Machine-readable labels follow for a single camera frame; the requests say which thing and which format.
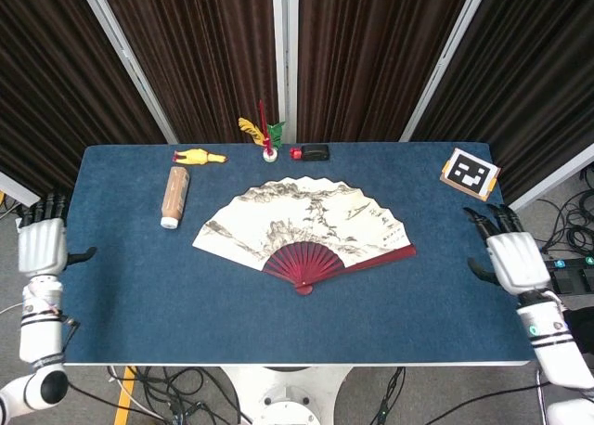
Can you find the brown curtain partition panel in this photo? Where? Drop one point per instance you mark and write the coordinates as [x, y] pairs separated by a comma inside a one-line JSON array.
[[533, 72], [55, 72], [371, 49], [199, 49]]

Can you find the blue fabric table cover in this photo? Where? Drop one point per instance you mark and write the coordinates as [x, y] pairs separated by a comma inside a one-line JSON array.
[[185, 304]]

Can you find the board with black-white marker tag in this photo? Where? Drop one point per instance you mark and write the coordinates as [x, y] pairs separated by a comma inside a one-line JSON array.
[[471, 173]]

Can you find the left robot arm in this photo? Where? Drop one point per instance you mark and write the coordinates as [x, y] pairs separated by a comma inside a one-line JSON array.
[[42, 337]]

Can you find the red ribbed paper folding fan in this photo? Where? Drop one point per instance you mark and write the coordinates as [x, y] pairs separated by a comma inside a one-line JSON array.
[[297, 221]]

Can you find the colourful feather shuttlecock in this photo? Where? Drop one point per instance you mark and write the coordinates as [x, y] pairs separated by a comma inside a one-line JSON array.
[[269, 155]]

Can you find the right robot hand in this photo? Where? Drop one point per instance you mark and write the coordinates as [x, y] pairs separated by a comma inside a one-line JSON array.
[[517, 262]]

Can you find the yellow floor marking tape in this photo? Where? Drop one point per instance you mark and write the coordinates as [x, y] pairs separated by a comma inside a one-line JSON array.
[[124, 392]]

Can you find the brown bottle with white cap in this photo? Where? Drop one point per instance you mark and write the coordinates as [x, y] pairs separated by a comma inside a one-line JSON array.
[[177, 195]]

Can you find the yellow rubber chicken toy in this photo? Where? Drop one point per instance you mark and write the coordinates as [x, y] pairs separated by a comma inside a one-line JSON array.
[[197, 157]]

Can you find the black ink bottle red cap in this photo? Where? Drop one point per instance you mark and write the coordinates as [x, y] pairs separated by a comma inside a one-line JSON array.
[[315, 152]]

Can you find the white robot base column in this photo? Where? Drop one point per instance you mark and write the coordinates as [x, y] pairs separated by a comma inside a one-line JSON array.
[[287, 392]]

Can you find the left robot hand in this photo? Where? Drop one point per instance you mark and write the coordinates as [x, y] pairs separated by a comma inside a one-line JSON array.
[[42, 248]]

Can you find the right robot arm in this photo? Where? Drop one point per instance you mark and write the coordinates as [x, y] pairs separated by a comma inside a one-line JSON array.
[[552, 341]]

